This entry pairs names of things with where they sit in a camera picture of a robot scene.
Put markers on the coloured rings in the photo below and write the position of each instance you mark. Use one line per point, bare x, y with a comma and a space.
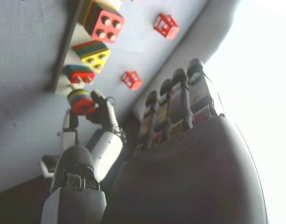
78, 99

